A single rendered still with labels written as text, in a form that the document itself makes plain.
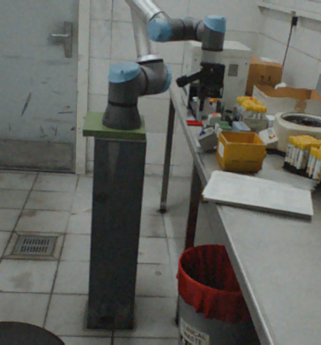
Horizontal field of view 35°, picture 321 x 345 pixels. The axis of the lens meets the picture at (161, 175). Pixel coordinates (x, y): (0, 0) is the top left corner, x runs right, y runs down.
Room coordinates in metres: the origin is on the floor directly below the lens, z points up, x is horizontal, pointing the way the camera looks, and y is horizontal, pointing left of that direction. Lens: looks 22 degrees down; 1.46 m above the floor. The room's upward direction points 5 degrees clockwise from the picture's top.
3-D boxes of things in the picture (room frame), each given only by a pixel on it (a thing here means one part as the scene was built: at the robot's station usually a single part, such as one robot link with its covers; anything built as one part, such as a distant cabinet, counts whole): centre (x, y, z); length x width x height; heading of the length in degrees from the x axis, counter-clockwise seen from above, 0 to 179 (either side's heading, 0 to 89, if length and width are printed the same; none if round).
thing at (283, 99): (2.25, -0.54, 0.95); 0.29 x 0.25 x 0.15; 96
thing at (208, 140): (1.77, -0.17, 0.92); 0.13 x 0.07 x 0.08; 96
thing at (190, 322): (1.70, -0.28, 0.22); 0.38 x 0.37 x 0.44; 6
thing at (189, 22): (1.83, -0.05, 1.29); 0.11 x 0.11 x 0.08; 43
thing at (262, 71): (2.94, -0.49, 0.97); 0.31 x 0.23 x 0.18; 179
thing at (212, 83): (1.77, -0.14, 1.13); 0.09 x 0.08 x 0.12; 95
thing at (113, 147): (1.91, 0.18, 0.44); 0.20 x 0.20 x 0.87; 6
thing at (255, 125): (2.13, -0.35, 0.91); 0.20 x 0.10 x 0.07; 6
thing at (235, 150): (1.64, -0.26, 0.93); 0.13 x 0.13 x 0.10; 8
